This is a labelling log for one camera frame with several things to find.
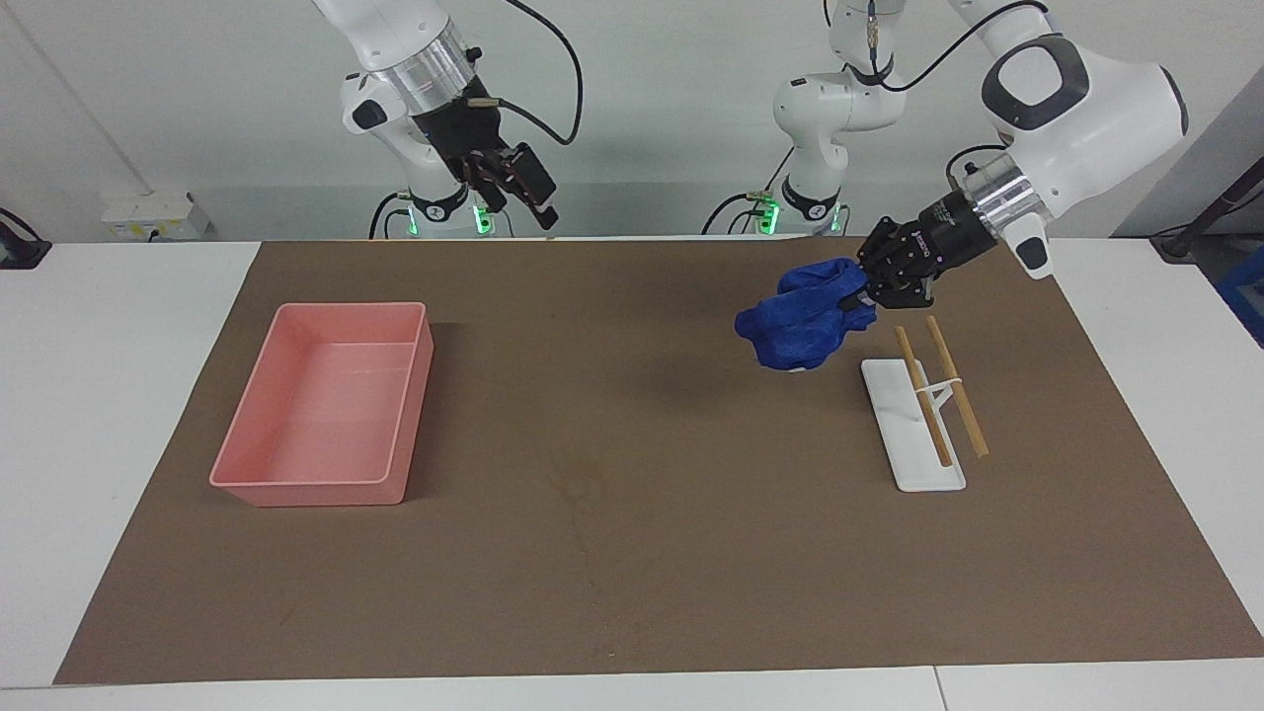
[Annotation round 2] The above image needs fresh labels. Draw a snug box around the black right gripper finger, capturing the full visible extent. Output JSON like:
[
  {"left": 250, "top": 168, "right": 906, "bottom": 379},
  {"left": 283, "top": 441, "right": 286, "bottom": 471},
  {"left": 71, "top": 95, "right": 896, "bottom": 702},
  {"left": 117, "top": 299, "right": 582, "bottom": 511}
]
[
  {"left": 469, "top": 150, "right": 510, "bottom": 213},
  {"left": 509, "top": 143, "right": 560, "bottom": 231}
]

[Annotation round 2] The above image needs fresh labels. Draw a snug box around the blue towel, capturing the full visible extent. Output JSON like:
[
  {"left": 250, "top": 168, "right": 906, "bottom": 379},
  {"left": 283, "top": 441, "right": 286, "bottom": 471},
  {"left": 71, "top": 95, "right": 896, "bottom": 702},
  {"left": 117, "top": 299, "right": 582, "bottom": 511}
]
[{"left": 735, "top": 258, "right": 880, "bottom": 372}]

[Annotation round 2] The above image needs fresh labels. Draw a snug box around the white towel rack base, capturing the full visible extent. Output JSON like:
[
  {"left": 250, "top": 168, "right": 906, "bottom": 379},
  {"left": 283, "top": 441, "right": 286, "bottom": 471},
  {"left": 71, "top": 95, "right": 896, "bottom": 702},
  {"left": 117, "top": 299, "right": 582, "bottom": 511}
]
[{"left": 860, "top": 357, "right": 968, "bottom": 493}]

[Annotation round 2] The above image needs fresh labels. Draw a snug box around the wooden rod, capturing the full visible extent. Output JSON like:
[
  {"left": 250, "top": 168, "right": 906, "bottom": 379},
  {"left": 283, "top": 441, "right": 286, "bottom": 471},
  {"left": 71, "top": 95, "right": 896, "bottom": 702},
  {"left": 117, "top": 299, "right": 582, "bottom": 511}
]
[
  {"left": 924, "top": 315, "right": 990, "bottom": 459},
  {"left": 894, "top": 326, "right": 955, "bottom": 469}
]

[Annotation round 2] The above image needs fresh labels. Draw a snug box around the black stand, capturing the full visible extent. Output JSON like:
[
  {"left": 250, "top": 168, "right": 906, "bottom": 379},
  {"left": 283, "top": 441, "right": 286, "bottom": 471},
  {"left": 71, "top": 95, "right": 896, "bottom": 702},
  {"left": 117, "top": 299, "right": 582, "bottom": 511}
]
[{"left": 1150, "top": 158, "right": 1264, "bottom": 263}]

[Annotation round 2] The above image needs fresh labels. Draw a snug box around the pink plastic bin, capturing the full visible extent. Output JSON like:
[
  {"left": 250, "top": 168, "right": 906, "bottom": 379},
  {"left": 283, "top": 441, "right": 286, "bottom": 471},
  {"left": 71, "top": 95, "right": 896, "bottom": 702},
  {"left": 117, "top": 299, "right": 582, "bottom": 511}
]
[{"left": 209, "top": 302, "right": 435, "bottom": 509}]

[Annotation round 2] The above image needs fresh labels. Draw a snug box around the blue crate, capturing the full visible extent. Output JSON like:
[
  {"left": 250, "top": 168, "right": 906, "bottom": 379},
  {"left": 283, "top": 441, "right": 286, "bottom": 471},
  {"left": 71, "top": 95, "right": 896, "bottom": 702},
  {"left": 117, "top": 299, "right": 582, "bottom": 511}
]
[{"left": 1217, "top": 247, "right": 1264, "bottom": 347}]

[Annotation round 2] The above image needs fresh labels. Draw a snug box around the brown table mat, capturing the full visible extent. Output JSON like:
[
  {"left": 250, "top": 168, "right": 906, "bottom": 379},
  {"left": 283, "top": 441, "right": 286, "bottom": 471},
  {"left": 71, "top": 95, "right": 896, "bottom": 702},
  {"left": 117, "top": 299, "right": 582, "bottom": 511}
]
[{"left": 54, "top": 237, "right": 1264, "bottom": 685}]

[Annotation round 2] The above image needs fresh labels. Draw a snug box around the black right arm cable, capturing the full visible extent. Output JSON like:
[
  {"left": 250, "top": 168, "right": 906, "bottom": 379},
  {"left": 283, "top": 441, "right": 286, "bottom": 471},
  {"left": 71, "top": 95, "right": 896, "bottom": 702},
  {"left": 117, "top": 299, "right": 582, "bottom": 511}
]
[{"left": 464, "top": 0, "right": 586, "bottom": 147}]

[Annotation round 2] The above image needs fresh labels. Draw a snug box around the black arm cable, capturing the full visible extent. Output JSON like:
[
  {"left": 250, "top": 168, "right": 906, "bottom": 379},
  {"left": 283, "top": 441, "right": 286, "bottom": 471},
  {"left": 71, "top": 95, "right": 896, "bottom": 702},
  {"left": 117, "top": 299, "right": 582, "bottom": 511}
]
[
  {"left": 464, "top": 0, "right": 586, "bottom": 147},
  {"left": 828, "top": 0, "right": 1050, "bottom": 95}
]

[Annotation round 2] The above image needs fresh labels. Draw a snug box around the black base cable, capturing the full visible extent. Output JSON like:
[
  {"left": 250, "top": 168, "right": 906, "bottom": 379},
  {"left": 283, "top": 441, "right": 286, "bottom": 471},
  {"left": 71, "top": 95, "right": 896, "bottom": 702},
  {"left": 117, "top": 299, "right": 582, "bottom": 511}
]
[
  {"left": 702, "top": 148, "right": 796, "bottom": 236},
  {"left": 369, "top": 191, "right": 416, "bottom": 240}
]

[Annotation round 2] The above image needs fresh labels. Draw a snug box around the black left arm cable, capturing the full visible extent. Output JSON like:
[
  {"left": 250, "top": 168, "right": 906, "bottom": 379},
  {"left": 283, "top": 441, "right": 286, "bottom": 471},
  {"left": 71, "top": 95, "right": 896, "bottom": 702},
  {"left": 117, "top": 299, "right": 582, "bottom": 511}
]
[{"left": 828, "top": 0, "right": 1050, "bottom": 95}]

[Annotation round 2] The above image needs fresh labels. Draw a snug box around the white wall socket box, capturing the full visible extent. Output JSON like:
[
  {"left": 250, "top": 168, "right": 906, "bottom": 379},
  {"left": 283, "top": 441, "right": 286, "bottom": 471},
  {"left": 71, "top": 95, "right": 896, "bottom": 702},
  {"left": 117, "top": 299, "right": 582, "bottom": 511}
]
[{"left": 102, "top": 191, "right": 210, "bottom": 241}]

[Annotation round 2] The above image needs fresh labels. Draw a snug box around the black clamp mount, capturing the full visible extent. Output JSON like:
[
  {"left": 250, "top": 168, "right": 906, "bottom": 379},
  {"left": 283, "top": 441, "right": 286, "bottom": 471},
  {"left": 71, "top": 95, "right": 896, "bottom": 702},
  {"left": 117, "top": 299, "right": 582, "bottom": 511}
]
[{"left": 0, "top": 207, "right": 52, "bottom": 270}]

